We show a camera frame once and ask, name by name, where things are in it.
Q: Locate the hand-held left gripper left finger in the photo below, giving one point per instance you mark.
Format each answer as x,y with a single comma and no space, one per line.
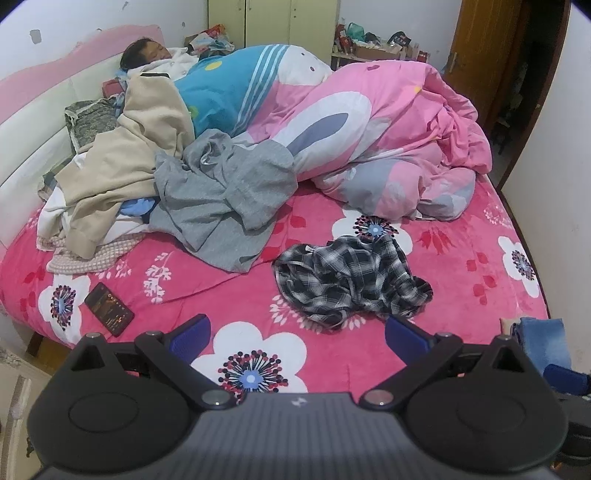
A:
191,334

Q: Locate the pink white headboard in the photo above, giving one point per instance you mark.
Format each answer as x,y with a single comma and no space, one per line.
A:
32,115

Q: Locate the red cloth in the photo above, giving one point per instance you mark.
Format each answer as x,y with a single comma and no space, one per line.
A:
111,86

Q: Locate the pink printed duvet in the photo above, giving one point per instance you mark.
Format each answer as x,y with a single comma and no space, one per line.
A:
369,115

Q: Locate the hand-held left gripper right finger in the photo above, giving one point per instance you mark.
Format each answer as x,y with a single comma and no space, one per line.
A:
406,337

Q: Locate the blue denim jeans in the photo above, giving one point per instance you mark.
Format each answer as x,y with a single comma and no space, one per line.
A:
540,339

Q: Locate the white cloth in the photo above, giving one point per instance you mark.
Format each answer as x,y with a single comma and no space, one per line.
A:
51,217

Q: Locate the black smartphone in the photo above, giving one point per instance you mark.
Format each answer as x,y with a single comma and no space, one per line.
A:
108,309

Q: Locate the small beige cloth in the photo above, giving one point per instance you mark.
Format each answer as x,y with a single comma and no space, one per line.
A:
506,324

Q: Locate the cream nightstand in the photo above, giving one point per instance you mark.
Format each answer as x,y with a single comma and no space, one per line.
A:
18,397

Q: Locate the light blue cloth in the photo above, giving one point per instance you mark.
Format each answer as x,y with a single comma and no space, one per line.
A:
136,207

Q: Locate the grey green knitted cloth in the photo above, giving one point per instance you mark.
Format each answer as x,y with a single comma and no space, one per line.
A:
87,124

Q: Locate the black white plaid shirt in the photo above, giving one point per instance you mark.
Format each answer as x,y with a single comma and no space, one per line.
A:
346,277

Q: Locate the shelf with clutter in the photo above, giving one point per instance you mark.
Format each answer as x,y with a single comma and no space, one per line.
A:
378,44

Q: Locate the colourful clutter pile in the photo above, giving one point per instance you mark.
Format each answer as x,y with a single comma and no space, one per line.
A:
212,41

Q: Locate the beige checked cloth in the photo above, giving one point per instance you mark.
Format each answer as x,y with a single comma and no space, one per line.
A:
78,261

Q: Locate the wooden door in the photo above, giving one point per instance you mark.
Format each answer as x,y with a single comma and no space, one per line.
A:
480,46

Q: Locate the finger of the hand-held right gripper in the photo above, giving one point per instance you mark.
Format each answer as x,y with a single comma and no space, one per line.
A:
563,373

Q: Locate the beige jacket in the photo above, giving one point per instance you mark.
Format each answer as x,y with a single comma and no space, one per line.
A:
138,138

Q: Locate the pink floral blanket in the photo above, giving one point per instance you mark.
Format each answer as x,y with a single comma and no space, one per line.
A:
277,300

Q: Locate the grey garment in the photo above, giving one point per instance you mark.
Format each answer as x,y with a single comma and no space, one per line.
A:
217,203

